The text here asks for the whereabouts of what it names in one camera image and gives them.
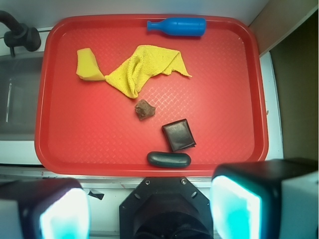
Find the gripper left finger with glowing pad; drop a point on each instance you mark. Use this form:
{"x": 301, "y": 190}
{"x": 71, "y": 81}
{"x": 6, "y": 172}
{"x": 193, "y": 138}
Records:
{"x": 44, "y": 209}

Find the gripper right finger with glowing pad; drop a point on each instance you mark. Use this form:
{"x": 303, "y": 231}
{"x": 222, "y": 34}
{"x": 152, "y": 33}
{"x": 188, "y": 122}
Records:
{"x": 273, "y": 199}

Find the yellow-green sponge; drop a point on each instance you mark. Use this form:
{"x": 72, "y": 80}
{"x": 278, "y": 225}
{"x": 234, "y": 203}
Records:
{"x": 87, "y": 66}

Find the black tape scrap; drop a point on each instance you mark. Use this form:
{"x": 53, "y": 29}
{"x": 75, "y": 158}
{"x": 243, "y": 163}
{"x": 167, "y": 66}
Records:
{"x": 96, "y": 194}

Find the red plastic tray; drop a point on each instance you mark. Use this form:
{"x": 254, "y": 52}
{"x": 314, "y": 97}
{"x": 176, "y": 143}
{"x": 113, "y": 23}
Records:
{"x": 91, "y": 128}

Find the dark brown leather wallet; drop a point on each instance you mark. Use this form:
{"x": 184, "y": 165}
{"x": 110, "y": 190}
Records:
{"x": 179, "y": 135}

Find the dark green oblong case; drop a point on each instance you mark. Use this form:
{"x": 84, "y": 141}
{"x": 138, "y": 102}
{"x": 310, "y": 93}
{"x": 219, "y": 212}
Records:
{"x": 168, "y": 160}

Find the steel sink basin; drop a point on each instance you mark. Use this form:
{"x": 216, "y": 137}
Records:
{"x": 19, "y": 88}

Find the brown rock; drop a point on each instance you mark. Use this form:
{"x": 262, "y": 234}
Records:
{"x": 144, "y": 110}

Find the yellow knitted cloth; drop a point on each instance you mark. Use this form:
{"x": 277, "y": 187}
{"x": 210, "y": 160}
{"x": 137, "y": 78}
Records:
{"x": 147, "y": 61}

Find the black faucet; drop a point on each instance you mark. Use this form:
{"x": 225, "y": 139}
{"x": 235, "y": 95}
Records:
{"x": 19, "y": 34}

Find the blue plastic bottle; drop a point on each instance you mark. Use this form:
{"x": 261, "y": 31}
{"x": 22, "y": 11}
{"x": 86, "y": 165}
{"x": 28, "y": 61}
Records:
{"x": 179, "y": 26}

